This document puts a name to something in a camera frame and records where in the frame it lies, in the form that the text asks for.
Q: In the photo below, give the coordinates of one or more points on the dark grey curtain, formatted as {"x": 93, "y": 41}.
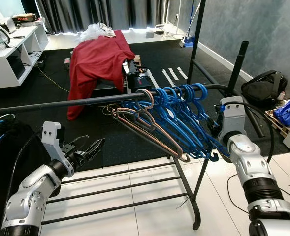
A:
{"x": 110, "y": 14}

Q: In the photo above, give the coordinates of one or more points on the red cloth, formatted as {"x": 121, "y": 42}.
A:
{"x": 95, "y": 64}

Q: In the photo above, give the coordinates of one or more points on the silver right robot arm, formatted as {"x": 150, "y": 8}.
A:
{"x": 253, "y": 167}

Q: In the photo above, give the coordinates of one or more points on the wooden pallet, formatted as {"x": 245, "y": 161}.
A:
{"x": 277, "y": 125}

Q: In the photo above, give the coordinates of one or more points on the blue broom with dustpan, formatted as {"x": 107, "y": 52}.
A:
{"x": 188, "y": 43}

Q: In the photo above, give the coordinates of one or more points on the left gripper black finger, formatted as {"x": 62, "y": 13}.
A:
{"x": 88, "y": 158}
{"x": 94, "y": 145}

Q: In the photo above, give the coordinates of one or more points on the white shelf unit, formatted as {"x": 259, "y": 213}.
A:
{"x": 2, "y": 73}

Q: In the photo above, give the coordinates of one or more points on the device with red display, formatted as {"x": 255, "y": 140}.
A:
{"x": 24, "y": 18}

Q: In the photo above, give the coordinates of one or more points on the black metal stand pole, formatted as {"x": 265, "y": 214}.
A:
{"x": 199, "y": 29}

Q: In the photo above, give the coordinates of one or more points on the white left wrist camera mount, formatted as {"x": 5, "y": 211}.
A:
{"x": 52, "y": 140}

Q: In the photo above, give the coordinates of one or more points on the black metal clothes rack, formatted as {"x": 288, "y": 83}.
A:
{"x": 61, "y": 103}

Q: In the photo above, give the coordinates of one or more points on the white plastic bag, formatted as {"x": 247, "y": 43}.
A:
{"x": 95, "y": 32}

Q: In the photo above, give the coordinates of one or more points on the black equipment box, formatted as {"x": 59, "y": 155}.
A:
{"x": 140, "y": 78}

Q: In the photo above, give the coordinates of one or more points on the blue bag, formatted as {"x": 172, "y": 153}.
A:
{"x": 288, "y": 112}

